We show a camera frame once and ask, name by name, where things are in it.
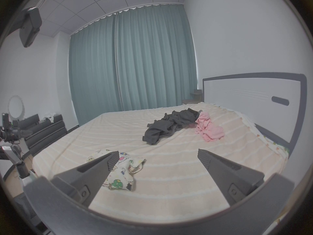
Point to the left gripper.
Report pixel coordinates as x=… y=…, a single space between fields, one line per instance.
x=16 y=132

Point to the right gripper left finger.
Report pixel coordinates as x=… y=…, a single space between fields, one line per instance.
x=90 y=177

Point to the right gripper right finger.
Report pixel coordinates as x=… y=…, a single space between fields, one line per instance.
x=232 y=180

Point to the white printed pyjama top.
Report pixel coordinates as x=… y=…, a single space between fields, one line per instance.
x=123 y=172

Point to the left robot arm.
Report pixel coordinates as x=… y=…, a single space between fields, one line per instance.
x=14 y=155

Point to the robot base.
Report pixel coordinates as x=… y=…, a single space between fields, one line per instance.
x=28 y=180

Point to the bed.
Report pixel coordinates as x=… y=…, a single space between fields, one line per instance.
x=183 y=155

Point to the black chest of drawers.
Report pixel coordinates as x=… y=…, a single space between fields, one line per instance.
x=46 y=133

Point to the white garment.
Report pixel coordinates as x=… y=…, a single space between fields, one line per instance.
x=48 y=117

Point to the pink garment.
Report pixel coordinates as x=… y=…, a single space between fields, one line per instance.
x=207 y=128

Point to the black garment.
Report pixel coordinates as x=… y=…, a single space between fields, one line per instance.
x=168 y=126

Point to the grey bedside table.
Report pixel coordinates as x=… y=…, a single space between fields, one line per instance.
x=194 y=97

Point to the blue-green curtain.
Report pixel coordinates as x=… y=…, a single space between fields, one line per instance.
x=134 y=62

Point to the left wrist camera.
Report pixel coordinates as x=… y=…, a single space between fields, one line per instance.
x=5 y=119

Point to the round wall mirror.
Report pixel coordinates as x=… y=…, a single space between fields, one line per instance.
x=16 y=107

